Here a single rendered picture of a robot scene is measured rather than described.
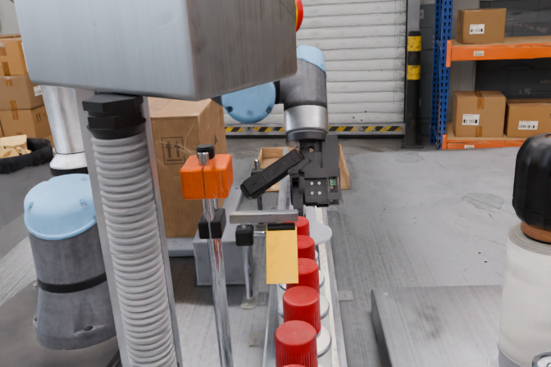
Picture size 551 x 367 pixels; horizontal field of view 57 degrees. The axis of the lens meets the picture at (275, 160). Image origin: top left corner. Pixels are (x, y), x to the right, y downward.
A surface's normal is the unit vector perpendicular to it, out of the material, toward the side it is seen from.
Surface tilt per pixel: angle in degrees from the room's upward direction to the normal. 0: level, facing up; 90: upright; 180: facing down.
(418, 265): 0
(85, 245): 89
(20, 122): 90
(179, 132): 90
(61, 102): 89
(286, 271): 48
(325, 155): 60
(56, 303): 71
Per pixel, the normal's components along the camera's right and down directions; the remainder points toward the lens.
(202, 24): 0.79, 0.14
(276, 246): -0.07, -0.41
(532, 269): -0.71, 0.26
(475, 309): -0.05, -0.95
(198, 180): -0.04, 0.30
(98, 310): 0.62, -0.11
